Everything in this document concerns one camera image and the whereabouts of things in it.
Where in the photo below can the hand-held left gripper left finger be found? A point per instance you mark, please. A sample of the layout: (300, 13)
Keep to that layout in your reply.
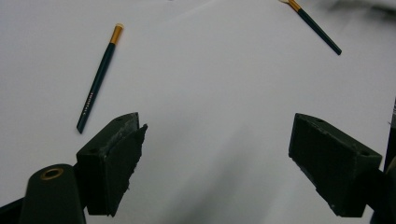
(109, 161)

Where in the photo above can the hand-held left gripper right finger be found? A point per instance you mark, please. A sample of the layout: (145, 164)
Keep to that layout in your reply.
(336, 165)

